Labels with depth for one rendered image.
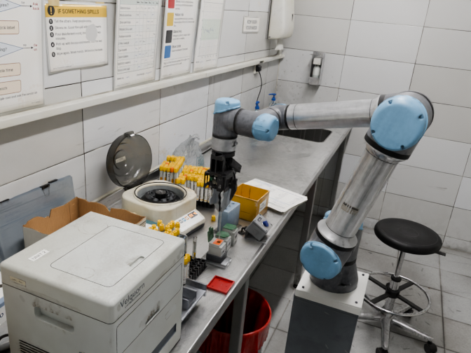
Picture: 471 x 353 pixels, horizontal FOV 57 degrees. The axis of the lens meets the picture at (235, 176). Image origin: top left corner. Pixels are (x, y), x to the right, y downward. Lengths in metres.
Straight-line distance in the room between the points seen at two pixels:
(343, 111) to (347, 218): 0.29
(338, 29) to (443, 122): 1.06
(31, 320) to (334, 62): 3.08
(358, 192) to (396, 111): 0.22
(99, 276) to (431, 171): 3.15
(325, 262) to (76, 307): 0.64
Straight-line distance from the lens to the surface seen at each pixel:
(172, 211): 1.60
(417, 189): 3.81
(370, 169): 1.10
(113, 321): 0.87
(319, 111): 1.26
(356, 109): 1.23
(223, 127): 1.26
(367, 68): 3.62
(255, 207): 1.75
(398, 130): 1.04
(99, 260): 0.96
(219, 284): 1.41
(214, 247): 1.47
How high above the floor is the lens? 1.69
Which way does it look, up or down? 21 degrees down
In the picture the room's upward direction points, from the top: 5 degrees clockwise
